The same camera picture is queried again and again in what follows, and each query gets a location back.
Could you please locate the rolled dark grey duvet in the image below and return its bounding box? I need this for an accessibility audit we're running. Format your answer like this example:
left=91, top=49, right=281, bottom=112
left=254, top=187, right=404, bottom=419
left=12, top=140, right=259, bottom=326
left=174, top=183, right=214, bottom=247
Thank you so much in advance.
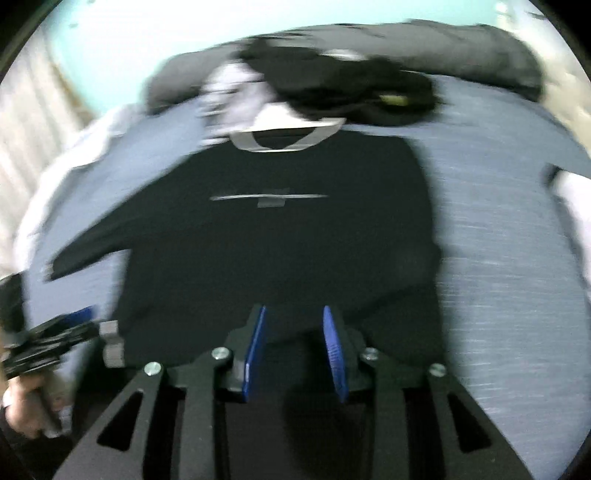
left=145, top=18, right=544, bottom=117

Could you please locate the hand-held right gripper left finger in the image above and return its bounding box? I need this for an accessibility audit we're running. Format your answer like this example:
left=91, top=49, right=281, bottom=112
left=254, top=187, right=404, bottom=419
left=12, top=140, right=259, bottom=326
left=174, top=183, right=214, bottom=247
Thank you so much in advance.
left=53, top=305, right=269, bottom=480

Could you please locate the person's left hand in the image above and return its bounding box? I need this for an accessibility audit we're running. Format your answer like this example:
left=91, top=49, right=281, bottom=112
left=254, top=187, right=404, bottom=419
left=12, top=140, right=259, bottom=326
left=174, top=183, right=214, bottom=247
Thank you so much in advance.
left=4, top=373, right=73, bottom=440

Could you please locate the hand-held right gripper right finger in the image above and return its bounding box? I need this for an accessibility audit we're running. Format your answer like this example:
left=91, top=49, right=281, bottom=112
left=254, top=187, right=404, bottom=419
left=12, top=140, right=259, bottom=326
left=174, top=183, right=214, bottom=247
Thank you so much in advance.
left=322, top=305, right=532, bottom=480

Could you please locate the crumpled grey garment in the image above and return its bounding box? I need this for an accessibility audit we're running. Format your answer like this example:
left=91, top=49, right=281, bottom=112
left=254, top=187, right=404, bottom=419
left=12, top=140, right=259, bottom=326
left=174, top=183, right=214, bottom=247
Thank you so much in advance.
left=201, top=62, right=279, bottom=145

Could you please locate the light grey blanket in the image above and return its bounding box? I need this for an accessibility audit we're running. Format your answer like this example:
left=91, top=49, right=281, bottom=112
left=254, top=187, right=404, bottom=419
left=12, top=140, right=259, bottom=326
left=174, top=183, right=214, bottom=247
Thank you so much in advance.
left=14, top=104, right=154, bottom=278

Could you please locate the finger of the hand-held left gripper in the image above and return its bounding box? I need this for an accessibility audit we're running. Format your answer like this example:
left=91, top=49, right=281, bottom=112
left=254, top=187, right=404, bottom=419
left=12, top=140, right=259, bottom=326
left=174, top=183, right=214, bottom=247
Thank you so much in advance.
left=28, top=320, right=123, bottom=368
left=25, top=305, right=98, bottom=343

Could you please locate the black garment with yellow label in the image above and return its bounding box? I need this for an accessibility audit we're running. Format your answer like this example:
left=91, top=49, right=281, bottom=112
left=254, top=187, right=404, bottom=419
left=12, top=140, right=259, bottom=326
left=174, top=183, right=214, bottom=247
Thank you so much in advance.
left=239, top=39, right=437, bottom=128

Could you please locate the bed with blue sheet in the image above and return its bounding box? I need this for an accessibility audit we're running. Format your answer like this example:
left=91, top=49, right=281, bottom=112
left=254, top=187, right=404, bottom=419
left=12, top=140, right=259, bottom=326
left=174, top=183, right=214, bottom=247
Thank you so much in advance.
left=18, top=74, right=591, bottom=480

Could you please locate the black long-sleeve shirt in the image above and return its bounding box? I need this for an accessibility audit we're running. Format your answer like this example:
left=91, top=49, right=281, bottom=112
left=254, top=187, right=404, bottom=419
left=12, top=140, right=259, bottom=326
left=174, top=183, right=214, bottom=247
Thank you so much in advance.
left=46, top=117, right=446, bottom=480

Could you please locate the crumpled white garment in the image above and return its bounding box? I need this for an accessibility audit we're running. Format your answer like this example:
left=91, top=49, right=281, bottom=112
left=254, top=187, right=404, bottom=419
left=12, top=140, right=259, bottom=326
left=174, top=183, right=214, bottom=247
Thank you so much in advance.
left=255, top=99, right=348, bottom=134

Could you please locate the striped beige curtain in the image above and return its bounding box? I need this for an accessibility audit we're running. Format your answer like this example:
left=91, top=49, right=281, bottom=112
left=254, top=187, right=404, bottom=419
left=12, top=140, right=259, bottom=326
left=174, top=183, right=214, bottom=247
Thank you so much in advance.
left=0, top=28, right=94, bottom=274

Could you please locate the folded light grey garment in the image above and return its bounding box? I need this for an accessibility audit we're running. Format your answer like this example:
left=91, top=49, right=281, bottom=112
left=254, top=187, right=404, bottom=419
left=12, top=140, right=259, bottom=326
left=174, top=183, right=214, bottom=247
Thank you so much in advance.
left=542, top=164, right=591, bottom=297

